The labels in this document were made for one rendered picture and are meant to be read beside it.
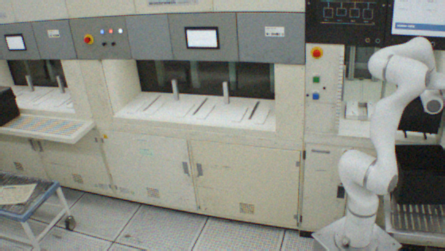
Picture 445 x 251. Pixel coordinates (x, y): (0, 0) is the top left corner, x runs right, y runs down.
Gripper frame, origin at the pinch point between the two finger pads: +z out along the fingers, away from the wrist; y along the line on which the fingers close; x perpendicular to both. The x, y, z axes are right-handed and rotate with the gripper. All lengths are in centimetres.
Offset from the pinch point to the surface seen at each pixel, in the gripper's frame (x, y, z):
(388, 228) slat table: -49, -13, -58
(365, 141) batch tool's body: -41.2, -25.1, 1.5
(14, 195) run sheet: -81, -253, -59
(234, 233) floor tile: -126, -106, -6
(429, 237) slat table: -50, 5, -60
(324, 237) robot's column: -49, -41, -69
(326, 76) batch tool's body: -3.6, -49.8, 1.9
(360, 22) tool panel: 26.7, -34.0, 1.3
